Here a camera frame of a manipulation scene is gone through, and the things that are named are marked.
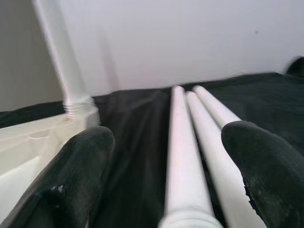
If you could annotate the white plastic table top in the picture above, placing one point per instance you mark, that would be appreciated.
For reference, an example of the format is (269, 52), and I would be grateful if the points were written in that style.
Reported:
(28, 142)

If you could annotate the white plastic table leg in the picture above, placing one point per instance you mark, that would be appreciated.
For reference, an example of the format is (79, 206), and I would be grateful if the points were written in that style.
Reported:
(183, 154)
(206, 142)
(218, 107)
(59, 59)

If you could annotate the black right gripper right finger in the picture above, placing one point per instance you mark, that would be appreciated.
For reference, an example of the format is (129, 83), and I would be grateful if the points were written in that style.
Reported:
(270, 178)

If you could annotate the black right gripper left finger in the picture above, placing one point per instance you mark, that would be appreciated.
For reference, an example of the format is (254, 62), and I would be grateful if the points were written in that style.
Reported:
(71, 178)

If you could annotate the black cloth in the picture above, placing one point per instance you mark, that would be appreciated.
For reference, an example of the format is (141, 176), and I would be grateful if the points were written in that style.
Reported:
(137, 142)

